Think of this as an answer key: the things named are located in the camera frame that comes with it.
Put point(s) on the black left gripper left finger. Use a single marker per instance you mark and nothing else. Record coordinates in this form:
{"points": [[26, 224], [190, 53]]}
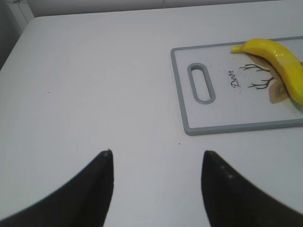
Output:
{"points": [[82, 202]]}

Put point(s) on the yellow plastic banana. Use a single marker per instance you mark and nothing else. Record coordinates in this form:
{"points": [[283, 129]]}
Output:
{"points": [[283, 61]]}

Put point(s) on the white grey-rimmed cutting board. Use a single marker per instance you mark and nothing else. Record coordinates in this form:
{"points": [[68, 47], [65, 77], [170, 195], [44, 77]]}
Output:
{"points": [[220, 91]]}

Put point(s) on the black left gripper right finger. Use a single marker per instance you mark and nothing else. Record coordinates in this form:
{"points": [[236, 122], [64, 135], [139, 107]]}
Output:
{"points": [[230, 200]]}

